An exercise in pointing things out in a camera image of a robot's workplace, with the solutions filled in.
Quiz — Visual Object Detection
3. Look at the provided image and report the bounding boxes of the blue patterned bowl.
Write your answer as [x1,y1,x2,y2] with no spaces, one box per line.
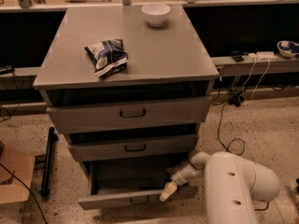
[277,40,299,58]

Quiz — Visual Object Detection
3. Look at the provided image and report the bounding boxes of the white charging cable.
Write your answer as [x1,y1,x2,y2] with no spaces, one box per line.
[241,59,271,101]

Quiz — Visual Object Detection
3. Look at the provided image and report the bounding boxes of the thin black cable left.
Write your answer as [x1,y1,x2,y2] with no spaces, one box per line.
[0,162,49,224]

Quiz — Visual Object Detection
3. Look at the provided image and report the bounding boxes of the grey top drawer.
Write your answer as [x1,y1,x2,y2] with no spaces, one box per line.
[47,96,211,134]

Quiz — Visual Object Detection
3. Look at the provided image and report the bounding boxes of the brown cardboard box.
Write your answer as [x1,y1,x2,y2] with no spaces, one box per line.
[0,142,35,224]

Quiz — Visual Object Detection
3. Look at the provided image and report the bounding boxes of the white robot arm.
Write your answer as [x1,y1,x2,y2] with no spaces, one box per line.
[160,150,280,224]

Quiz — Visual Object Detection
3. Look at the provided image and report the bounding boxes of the white ceramic bowl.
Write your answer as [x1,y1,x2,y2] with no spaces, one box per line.
[141,3,171,27]

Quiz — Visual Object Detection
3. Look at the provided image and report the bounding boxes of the white power strip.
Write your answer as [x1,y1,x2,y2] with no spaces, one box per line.
[248,51,278,61]

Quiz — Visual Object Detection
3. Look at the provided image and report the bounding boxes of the grey drawer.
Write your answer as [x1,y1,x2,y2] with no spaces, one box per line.
[78,159,199,211]
[68,133,198,161]
[47,96,211,134]

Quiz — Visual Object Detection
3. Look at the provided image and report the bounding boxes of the black device left ledge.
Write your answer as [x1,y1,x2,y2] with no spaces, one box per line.
[0,65,14,76]

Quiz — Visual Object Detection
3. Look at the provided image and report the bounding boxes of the blue white chip bag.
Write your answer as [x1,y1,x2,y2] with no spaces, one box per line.
[84,39,128,77]

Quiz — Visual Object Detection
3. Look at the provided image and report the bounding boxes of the black small device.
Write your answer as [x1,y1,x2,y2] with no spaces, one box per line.
[231,50,244,63]

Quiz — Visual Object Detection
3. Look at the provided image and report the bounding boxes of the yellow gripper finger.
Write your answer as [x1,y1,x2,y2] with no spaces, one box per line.
[160,181,178,202]

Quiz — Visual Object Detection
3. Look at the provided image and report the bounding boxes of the grey middle drawer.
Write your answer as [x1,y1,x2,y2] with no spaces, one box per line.
[68,133,198,161]

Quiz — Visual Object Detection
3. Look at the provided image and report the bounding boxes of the black floor cable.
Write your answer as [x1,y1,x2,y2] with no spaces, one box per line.
[217,101,270,212]

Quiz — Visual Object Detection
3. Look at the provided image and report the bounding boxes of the grey drawer cabinet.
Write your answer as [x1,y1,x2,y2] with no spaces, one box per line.
[33,4,220,107]

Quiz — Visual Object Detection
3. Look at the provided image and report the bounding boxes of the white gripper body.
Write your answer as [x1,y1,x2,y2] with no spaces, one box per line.
[170,151,210,186]

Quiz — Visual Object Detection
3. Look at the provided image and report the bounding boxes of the grey bottom drawer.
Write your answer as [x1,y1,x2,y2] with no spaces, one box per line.
[78,159,199,211]

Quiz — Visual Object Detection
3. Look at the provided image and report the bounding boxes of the black power adapter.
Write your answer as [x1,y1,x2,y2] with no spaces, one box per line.
[229,95,245,107]

